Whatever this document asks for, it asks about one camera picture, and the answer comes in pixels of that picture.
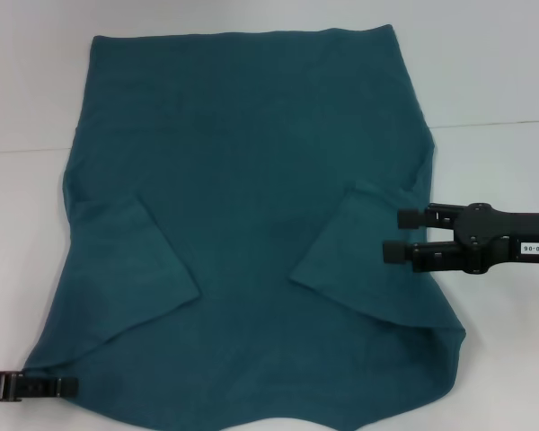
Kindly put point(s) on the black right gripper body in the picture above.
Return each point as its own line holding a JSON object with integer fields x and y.
{"x": 521, "y": 229}

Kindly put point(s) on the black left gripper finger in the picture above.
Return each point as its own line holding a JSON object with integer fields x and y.
{"x": 45, "y": 388}

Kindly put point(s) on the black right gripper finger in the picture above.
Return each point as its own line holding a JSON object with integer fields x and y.
{"x": 440, "y": 258}
{"x": 411, "y": 219}

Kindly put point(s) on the blue teal shirt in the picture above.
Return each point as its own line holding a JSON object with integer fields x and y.
{"x": 251, "y": 179}

